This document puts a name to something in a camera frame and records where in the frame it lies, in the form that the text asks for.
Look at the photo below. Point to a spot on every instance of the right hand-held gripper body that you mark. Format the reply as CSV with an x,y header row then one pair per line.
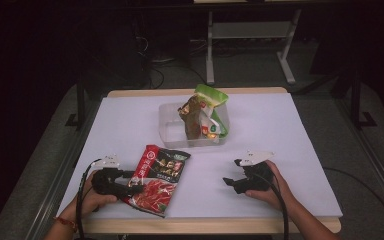
x,y
255,178

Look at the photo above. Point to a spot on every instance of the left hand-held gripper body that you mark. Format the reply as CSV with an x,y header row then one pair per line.
x,y
108,181

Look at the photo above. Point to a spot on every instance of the red and black food packet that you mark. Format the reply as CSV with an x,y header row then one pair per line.
x,y
158,180

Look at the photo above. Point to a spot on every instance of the clear plastic container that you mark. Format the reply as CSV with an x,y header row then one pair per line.
x,y
171,131

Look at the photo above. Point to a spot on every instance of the gold brown food packet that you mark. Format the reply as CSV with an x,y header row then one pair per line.
x,y
192,116

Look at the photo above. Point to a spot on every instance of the green and white food packet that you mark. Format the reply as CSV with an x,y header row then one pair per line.
x,y
213,100

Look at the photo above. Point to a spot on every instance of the person's right hand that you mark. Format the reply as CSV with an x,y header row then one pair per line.
x,y
276,191

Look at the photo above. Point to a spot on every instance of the person's left hand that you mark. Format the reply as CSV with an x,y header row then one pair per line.
x,y
91,201

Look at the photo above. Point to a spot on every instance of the white table mat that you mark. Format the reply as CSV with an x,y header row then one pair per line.
x,y
263,126

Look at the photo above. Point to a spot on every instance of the black metal stand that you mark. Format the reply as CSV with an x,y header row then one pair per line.
x,y
80,106
356,100

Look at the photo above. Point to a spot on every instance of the white metal stand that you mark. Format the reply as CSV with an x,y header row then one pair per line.
x,y
250,30

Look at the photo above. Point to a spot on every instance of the aluminium frame rail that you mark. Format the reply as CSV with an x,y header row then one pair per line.
x,y
370,156
56,173

